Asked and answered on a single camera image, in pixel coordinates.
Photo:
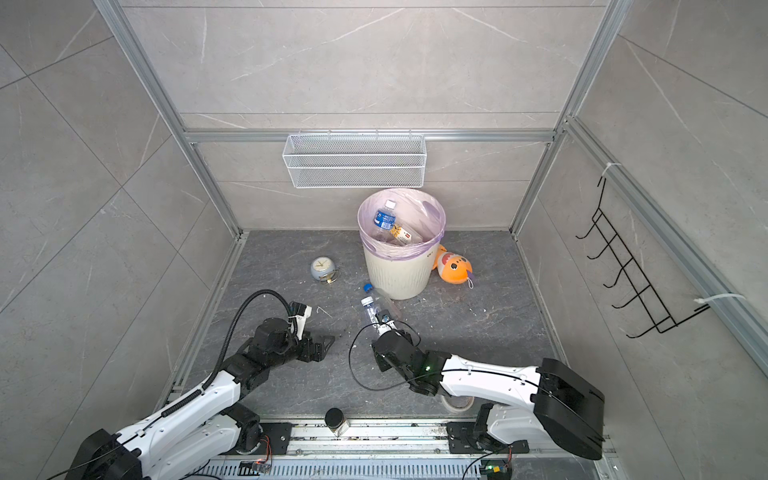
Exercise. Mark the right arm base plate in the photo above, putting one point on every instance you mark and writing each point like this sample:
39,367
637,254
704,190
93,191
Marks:
467,437

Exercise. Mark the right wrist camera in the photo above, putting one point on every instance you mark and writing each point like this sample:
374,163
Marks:
385,327

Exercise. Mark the white wire mesh basket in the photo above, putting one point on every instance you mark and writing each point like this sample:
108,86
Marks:
370,160

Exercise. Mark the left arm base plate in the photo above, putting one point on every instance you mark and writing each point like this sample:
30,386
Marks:
273,439

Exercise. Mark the blue label bottle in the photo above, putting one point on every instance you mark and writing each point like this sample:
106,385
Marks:
385,218

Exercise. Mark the clear bottle blue cap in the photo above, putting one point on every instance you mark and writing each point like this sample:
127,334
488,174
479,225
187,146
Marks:
382,300
374,314

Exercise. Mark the beige tape roll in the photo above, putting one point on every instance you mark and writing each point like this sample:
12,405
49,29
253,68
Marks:
457,404

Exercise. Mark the orange fish plush toy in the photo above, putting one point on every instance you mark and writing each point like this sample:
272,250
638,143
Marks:
453,268

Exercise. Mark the black lidded small jar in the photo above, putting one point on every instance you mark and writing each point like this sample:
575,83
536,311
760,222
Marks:
336,421

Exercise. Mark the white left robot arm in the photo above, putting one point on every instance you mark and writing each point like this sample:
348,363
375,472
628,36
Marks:
208,420

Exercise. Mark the cream plastic waste bin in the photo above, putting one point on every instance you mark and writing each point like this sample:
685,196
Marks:
401,279

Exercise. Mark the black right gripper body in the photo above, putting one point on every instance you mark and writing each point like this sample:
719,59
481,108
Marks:
382,362

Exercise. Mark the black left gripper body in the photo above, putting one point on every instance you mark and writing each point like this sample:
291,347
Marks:
306,352

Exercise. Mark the pink bin liner bag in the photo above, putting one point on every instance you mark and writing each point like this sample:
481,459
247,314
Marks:
415,210

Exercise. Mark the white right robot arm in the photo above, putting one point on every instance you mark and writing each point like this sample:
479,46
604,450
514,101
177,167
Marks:
535,403

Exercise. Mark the black wire hook rack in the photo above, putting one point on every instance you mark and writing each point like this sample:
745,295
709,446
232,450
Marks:
631,272

